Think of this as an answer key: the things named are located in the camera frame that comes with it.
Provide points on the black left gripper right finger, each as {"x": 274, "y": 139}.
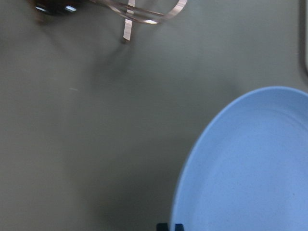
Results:
{"x": 179, "y": 227}

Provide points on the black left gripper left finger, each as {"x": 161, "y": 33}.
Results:
{"x": 162, "y": 227}

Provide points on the dark drink bottle front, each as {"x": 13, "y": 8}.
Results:
{"x": 42, "y": 8}

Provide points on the copper wire bottle rack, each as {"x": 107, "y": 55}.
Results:
{"x": 133, "y": 14}

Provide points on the blue round plate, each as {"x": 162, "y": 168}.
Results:
{"x": 248, "y": 171}

